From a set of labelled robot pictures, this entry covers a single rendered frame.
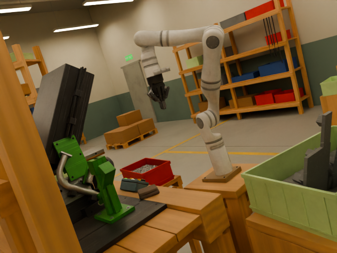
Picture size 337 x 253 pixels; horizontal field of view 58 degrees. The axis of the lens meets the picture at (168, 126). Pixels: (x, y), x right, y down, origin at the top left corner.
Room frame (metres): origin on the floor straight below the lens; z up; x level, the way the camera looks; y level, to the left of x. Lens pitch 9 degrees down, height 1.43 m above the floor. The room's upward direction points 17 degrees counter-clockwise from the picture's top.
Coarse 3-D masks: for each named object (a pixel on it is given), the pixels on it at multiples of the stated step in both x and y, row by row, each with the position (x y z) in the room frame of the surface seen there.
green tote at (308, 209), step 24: (312, 144) 1.37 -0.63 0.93; (336, 144) 1.45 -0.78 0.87; (264, 168) 1.24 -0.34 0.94; (288, 168) 1.29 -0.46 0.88; (264, 192) 1.09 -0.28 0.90; (288, 192) 0.99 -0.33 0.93; (312, 192) 0.89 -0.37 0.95; (336, 192) 0.83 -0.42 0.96; (288, 216) 1.01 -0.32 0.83; (312, 216) 0.92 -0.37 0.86; (336, 216) 0.84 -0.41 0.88; (336, 240) 0.85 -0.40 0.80
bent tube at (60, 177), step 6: (66, 156) 1.45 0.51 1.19; (60, 162) 1.43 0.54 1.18; (60, 168) 1.41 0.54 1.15; (60, 174) 1.40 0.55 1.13; (60, 180) 1.39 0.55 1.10; (66, 186) 1.39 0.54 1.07; (72, 186) 1.40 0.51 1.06; (78, 186) 1.42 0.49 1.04; (78, 192) 1.41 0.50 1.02; (84, 192) 1.42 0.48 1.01; (90, 192) 1.43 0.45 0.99; (96, 192) 1.44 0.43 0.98
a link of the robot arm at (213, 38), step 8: (208, 32) 1.30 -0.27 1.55; (216, 32) 1.28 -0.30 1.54; (208, 40) 1.30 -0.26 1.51; (216, 40) 1.29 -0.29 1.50; (208, 48) 1.32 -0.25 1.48; (216, 48) 1.31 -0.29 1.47; (208, 56) 1.33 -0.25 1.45; (216, 56) 1.33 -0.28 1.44; (208, 64) 1.35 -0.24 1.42; (216, 64) 1.35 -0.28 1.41; (208, 72) 1.37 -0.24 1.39; (216, 72) 1.37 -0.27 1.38; (208, 80) 1.38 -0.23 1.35; (216, 80) 1.38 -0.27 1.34
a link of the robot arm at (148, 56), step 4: (140, 48) 1.46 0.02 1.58; (144, 48) 1.45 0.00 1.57; (148, 48) 1.44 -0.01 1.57; (152, 48) 1.44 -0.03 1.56; (144, 52) 1.42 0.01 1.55; (148, 52) 1.40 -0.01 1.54; (152, 52) 1.41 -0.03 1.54; (144, 56) 1.40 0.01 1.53; (148, 56) 1.39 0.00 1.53; (152, 56) 1.40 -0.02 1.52; (144, 60) 1.40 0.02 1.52; (148, 60) 1.39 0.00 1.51; (152, 60) 1.40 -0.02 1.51; (156, 60) 1.41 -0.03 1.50; (144, 64) 1.40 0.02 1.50; (148, 64) 1.39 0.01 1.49
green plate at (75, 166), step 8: (72, 136) 1.55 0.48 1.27; (56, 144) 1.49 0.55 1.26; (64, 144) 1.51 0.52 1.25; (72, 144) 1.53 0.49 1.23; (72, 152) 1.51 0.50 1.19; (80, 152) 1.53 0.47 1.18; (72, 160) 1.49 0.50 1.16; (80, 160) 1.51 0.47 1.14; (64, 168) 1.46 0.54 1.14; (72, 168) 1.47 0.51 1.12; (80, 168) 1.49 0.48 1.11; (72, 176) 1.45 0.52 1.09; (80, 176) 1.47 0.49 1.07
